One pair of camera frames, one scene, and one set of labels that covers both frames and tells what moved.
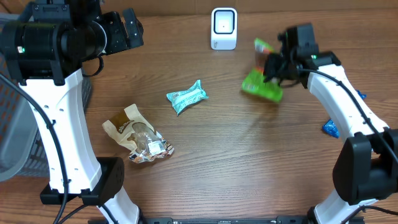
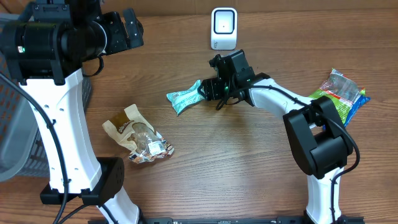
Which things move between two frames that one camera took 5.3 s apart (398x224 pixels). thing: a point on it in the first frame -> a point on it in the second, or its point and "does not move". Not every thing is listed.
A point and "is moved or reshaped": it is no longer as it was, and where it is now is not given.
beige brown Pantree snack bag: x=132 y=132 does not move
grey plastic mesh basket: x=25 y=150 does not move
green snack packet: x=255 y=82 is moved or reshaped
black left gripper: x=122 y=42 does not move
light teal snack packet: x=182 y=99 does not move
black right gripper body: x=276 y=66 -> x=216 y=88
